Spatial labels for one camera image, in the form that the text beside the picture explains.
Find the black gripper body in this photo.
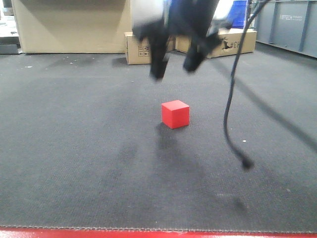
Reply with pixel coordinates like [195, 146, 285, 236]
[131, 0, 233, 40]

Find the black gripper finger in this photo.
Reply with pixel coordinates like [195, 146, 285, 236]
[148, 22, 169, 80]
[183, 32, 221, 72]

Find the red magnetic cube block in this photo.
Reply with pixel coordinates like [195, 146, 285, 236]
[161, 100, 190, 129]

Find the small printed cardboard box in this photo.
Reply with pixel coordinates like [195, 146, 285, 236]
[124, 32, 164, 65]

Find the cardboard box with deer logo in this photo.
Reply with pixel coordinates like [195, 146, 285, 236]
[175, 28, 257, 59]

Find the blue plastic bin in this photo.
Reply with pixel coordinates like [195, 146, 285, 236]
[227, 0, 247, 29]

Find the grey metal cabinet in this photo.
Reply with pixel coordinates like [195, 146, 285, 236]
[255, 0, 317, 58]

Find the large cardboard box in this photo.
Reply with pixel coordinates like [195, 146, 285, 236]
[12, 0, 132, 54]

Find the dark grey woven mat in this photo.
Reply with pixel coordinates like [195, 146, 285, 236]
[0, 44, 317, 233]

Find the black hanging cable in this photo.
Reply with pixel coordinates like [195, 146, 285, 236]
[223, 0, 271, 171]

